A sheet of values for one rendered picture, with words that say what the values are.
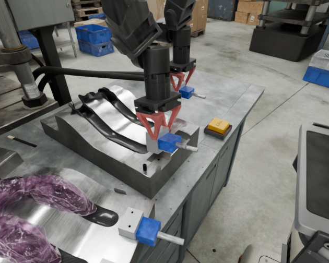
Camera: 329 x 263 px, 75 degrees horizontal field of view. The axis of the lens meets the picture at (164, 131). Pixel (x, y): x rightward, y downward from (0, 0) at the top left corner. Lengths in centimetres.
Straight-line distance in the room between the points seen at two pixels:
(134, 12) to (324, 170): 39
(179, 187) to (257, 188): 120
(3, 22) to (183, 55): 67
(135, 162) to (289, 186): 148
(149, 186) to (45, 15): 97
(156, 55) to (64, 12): 91
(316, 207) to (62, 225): 45
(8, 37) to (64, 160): 53
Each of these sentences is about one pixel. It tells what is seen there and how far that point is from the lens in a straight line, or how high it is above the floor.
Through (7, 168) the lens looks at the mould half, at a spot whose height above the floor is 89.
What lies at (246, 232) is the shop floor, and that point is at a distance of 154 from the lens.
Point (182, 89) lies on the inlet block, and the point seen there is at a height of 95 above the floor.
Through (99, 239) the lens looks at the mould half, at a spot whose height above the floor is 86.
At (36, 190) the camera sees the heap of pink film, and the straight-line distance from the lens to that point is 55.
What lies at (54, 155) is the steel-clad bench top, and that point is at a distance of 80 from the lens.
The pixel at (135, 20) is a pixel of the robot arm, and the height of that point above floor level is 122.
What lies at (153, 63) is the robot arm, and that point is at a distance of 45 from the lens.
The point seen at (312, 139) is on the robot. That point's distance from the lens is 48.
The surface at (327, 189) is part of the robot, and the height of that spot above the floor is 104.
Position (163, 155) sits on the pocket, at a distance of 61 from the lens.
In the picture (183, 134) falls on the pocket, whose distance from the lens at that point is 67.
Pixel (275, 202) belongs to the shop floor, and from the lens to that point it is 174.
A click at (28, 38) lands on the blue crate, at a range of 422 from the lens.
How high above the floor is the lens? 129
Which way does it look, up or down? 37 degrees down
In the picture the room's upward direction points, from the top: straight up
